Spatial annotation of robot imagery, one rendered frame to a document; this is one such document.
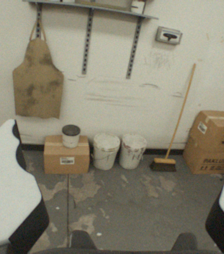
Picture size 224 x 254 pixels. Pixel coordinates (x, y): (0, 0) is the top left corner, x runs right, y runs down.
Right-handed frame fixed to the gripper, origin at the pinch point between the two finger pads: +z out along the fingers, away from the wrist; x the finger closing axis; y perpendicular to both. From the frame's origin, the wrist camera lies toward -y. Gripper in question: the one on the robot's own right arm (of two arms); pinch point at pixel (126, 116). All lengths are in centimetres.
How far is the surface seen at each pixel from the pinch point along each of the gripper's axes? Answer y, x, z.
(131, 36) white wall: 16, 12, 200
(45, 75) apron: 54, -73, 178
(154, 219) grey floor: 175, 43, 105
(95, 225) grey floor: 167, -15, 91
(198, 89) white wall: 76, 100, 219
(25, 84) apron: 61, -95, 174
